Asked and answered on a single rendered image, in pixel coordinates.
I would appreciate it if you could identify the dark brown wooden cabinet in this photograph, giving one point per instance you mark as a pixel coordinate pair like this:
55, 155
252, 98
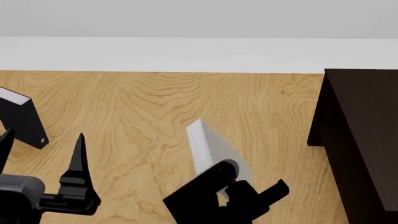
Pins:
360, 130

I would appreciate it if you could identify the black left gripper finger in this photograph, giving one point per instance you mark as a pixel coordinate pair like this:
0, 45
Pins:
6, 149
79, 168

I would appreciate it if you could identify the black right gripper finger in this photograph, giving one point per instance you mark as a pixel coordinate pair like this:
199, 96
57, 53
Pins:
275, 192

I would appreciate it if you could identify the grey camera box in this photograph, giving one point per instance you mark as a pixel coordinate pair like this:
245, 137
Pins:
18, 191

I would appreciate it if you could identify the grey flat box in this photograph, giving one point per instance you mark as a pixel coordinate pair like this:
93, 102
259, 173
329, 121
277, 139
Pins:
202, 144

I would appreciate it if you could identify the black box with white top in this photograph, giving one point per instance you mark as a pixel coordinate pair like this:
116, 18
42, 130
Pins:
21, 121

